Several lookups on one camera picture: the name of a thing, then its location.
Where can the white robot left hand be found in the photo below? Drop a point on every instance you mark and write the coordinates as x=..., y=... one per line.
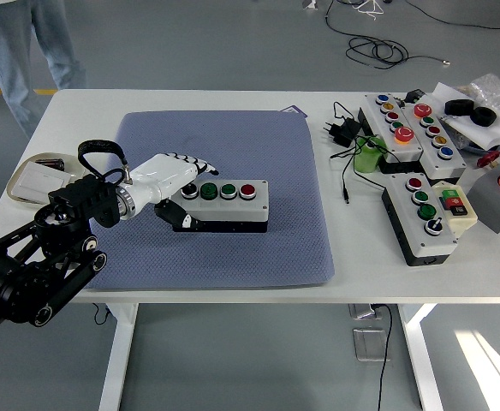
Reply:
x=162, y=175

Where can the four-button control box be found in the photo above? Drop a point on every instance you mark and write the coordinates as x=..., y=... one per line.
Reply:
x=430, y=244
x=233, y=212

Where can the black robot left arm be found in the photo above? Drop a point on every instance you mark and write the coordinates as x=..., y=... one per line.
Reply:
x=19, y=274

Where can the five-button box, mushroom at end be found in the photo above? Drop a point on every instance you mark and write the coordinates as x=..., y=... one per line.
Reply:
x=408, y=147

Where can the five-button box, mushroom at head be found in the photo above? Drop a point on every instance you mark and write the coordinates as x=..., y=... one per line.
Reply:
x=442, y=167

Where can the cream oval tray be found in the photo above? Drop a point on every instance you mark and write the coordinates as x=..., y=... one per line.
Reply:
x=72, y=164

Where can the small dark metal part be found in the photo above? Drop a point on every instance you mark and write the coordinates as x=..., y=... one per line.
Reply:
x=51, y=163

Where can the blue-grey textured mat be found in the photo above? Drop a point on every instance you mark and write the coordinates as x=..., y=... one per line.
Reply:
x=241, y=257

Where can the purple card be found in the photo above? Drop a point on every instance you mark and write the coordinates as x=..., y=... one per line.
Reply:
x=299, y=112

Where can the person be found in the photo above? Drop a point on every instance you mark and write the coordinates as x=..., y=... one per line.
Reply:
x=10, y=64

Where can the white table leg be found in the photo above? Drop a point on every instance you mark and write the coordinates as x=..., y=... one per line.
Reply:
x=421, y=364
x=117, y=364

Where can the grey metal stand foot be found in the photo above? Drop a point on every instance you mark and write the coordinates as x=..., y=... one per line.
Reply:
x=311, y=3

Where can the small black device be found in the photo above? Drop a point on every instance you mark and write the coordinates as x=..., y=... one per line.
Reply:
x=414, y=95

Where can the metal floor socket box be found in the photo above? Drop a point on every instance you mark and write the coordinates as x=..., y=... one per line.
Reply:
x=367, y=344

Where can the red knob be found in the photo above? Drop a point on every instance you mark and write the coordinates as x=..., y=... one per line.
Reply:
x=487, y=159

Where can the grey block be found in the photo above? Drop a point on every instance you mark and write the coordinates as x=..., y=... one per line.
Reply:
x=494, y=205

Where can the clear bubble wrap bag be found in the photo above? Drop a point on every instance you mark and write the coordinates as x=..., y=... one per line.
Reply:
x=489, y=87

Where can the white wall switch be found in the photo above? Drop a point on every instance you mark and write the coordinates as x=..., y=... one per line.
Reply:
x=36, y=180

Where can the socket bracket under table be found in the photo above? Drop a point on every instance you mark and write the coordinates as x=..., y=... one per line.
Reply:
x=361, y=310

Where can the cream switch with green red keys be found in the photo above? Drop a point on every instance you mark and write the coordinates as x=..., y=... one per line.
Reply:
x=464, y=220

